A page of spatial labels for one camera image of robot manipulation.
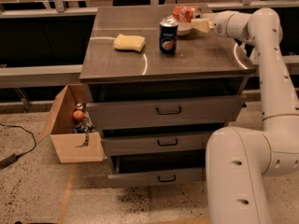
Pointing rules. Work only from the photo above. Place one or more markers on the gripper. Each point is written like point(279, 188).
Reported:
point(219, 24)

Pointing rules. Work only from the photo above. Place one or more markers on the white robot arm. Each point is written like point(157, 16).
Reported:
point(237, 159)

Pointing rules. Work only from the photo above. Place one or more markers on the blue pepsi can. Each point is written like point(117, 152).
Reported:
point(168, 35)

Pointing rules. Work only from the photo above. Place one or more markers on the metal can in box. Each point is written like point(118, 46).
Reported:
point(80, 106)

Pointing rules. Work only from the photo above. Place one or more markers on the grey drawer cabinet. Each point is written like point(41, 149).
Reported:
point(204, 65)

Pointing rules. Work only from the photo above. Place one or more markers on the yellow sponge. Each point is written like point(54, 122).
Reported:
point(129, 42)

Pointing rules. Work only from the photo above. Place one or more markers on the top grey drawer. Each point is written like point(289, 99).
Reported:
point(161, 113)

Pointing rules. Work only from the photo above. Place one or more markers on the grey drawer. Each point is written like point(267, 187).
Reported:
point(165, 142)
point(161, 113)
point(164, 168)

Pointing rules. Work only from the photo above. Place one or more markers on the middle grey drawer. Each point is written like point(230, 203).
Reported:
point(165, 142)

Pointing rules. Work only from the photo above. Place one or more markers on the red apple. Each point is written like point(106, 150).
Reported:
point(78, 115)

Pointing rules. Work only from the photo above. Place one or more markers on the blue snack bag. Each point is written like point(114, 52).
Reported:
point(84, 126)

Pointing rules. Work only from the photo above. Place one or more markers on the bottom grey drawer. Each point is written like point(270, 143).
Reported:
point(164, 168)

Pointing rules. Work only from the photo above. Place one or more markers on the cardboard box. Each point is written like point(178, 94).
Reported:
point(70, 147)

